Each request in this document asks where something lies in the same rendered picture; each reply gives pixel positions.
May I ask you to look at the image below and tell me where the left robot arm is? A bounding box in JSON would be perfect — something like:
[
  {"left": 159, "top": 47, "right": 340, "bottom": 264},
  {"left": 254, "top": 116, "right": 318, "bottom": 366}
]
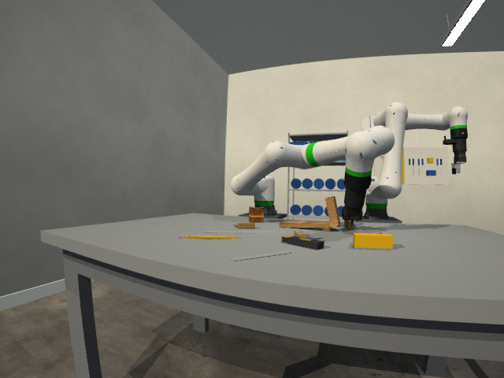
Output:
[{"left": 364, "top": 102, "right": 468, "bottom": 220}]

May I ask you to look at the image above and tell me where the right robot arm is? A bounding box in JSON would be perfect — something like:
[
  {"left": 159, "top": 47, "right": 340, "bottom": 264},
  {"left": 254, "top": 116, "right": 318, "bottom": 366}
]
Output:
[{"left": 231, "top": 126, "right": 395, "bottom": 216}]

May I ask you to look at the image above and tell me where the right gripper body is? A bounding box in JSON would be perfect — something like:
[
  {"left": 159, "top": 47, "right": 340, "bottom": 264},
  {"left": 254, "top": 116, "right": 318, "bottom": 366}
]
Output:
[{"left": 342, "top": 171, "right": 375, "bottom": 221}]

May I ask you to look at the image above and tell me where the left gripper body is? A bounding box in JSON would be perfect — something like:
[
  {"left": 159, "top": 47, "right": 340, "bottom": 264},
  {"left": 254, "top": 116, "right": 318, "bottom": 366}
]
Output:
[{"left": 443, "top": 128, "right": 468, "bottom": 163}]

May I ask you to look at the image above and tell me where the black sliding bevel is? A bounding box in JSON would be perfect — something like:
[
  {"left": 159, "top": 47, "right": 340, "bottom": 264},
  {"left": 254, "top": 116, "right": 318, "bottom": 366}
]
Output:
[{"left": 282, "top": 235, "right": 324, "bottom": 250}]

